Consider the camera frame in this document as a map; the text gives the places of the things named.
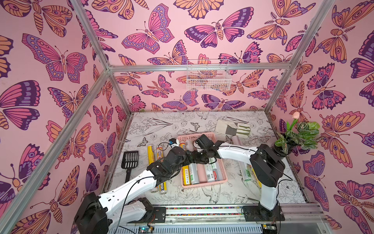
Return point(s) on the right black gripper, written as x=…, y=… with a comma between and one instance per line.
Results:
x=197, y=156

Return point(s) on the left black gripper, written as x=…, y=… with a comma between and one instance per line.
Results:
x=187, y=159

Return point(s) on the clear silver wrap roll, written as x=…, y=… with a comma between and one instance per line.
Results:
x=217, y=171

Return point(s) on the yellow red wrap roll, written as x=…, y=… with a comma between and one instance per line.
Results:
x=151, y=159
x=186, y=171

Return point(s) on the pink plastic basket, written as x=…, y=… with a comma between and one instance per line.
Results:
x=201, y=172

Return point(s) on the white green wrap roll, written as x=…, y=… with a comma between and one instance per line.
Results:
x=209, y=173

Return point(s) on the clear green wrap roll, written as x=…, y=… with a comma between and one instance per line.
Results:
x=192, y=167

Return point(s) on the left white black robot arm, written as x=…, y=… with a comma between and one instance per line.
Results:
x=98, y=214

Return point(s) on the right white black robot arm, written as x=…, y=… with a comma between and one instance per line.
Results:
x=267, y=165

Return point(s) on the yellow wrap box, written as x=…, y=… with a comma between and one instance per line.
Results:
x=255, y=179

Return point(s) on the folded beige striped cloth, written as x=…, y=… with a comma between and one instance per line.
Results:
x=232, y=128

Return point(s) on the black slotted scoop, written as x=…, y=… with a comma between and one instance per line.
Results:
x=129, y=162

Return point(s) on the potted green plant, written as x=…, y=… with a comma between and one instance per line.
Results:
x=298, y=137

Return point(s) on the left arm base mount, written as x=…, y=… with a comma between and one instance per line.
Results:
x=156, y=215

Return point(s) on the aluminium front rail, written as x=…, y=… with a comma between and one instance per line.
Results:
x=224, y=219

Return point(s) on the white wire wall basket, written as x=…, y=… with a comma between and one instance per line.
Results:
x=208, y=77

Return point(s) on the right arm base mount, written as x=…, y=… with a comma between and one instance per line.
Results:
x=258, y=213

